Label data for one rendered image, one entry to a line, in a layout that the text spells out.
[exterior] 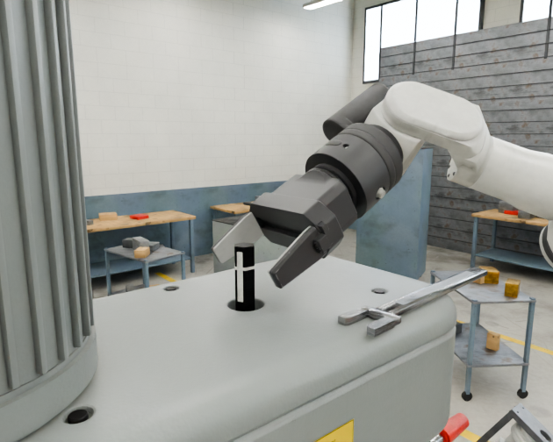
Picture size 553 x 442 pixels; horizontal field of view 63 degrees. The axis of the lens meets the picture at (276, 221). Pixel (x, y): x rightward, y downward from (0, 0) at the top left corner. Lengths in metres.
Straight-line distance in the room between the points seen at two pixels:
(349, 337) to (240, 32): 8.27
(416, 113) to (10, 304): 0.42
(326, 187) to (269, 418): 0.23
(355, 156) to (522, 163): 0.20
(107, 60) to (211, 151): 2.16
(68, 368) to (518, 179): 0.48
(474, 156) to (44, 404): 0.46
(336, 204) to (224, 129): 7.74
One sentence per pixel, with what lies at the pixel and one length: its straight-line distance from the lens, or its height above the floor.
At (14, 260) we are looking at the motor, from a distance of 0.28.
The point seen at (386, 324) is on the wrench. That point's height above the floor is 1.90.
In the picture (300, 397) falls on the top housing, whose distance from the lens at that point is 0.36.
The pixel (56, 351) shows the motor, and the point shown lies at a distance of 0.31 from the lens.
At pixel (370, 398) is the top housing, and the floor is 1.83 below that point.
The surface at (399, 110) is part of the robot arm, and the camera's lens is 0.52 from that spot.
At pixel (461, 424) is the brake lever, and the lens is 0.65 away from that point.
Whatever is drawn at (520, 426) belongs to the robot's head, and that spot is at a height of 1.68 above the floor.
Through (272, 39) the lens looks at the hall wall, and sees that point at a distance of 8.99.
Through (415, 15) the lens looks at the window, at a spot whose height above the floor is 4.26.
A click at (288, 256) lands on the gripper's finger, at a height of 1.95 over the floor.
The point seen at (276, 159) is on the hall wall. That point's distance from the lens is 8.89.
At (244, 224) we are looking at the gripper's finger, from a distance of 0.50.
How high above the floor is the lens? 2.05
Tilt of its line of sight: 10 degrees down
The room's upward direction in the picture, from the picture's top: straight up
